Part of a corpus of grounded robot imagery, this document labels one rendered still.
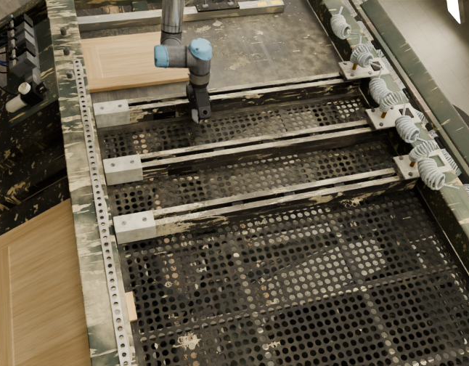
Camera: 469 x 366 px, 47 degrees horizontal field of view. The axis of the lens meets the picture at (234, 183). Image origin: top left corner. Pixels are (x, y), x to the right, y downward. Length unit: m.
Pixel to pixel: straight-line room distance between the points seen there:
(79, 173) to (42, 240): 0.42
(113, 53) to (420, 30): 6.58
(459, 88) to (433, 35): 1.03
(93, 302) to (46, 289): 0.49
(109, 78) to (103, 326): 1.06
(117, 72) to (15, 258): 0.84
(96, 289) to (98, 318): 0.09
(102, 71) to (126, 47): 0.18
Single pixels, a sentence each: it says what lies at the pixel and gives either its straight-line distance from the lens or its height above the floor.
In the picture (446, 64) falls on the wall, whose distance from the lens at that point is 8.06.
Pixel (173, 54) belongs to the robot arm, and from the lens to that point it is 1.86.
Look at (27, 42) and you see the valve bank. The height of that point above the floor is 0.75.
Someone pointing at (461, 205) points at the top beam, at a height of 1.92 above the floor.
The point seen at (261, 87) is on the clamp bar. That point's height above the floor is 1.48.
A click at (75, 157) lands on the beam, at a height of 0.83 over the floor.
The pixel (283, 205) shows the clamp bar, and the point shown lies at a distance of 1.84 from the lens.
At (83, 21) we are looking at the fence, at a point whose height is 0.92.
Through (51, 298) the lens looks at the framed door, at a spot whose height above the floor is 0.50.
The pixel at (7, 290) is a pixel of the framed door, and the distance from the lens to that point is 2.25.
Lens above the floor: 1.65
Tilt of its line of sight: 12 degrees down
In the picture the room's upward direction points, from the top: 63 degrees clockwise
